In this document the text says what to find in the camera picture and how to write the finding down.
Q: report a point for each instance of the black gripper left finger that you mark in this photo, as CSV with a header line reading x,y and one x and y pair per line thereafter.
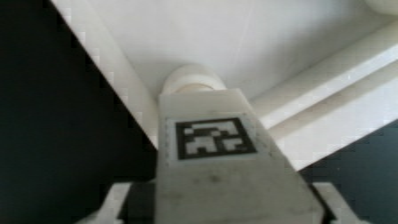
x,y
128,205

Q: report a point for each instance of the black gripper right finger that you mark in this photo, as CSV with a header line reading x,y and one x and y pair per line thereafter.
x,y
339,213

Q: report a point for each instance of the white table leg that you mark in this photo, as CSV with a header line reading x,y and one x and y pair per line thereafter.
x,y
226,180

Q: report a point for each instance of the white square tabletop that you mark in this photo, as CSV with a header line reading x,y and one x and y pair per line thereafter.
x,y
256,39

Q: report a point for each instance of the white U-shaped fence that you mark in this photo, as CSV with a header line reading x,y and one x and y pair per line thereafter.
x,y
334,103

